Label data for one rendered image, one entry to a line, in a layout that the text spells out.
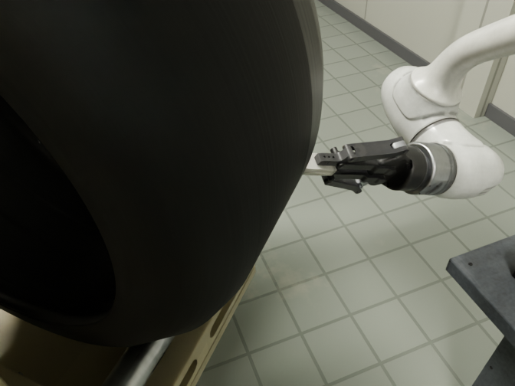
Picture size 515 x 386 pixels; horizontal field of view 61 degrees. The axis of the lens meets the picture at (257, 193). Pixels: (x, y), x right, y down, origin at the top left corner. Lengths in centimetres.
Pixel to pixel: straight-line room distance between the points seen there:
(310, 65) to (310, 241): 153
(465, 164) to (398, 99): 18
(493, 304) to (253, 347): 87
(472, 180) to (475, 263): 31
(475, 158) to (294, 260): 115
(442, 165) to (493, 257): 40
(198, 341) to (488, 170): 55
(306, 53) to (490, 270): 78
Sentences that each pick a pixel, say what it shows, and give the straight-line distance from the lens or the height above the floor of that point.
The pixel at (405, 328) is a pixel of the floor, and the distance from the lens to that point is 172.
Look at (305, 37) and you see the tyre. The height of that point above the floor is 127.
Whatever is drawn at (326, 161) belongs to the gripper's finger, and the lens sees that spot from 63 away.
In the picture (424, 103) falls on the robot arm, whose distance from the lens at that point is 86.
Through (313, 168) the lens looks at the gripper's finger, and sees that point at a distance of 62.
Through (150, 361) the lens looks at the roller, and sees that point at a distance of 61.
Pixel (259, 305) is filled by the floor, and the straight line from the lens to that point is 172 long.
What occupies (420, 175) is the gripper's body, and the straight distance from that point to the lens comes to 74.
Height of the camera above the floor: 144
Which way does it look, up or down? 42 degrees down
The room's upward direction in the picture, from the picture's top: 3 degrees counter-clockwise
